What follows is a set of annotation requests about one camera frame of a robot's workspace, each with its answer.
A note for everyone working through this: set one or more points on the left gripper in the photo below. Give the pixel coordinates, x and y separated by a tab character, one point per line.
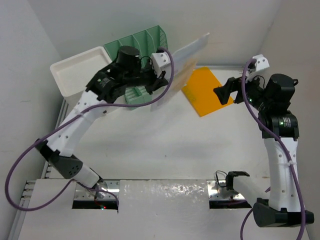
155	82

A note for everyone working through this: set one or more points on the orange plastic folder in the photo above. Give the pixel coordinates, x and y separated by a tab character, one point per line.
199	92

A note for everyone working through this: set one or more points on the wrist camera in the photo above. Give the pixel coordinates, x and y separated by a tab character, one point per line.
258	67
160	62

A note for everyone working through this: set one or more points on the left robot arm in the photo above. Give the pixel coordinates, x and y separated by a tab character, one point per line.
102	91

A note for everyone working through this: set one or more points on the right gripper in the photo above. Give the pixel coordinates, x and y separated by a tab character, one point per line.
233	84

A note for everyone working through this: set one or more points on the green file organizer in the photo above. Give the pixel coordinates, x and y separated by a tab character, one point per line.
147	42

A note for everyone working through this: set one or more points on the white drawer cabinet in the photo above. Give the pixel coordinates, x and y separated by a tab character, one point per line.
74	73

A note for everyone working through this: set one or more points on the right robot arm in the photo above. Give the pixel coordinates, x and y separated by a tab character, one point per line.
280	132

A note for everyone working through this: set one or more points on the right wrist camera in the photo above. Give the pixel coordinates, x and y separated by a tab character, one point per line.
258	67

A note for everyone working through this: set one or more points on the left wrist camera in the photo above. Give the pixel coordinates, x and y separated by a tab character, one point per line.
160	62

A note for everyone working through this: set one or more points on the clear document sleeve with paper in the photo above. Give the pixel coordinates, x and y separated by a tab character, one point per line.
192	50

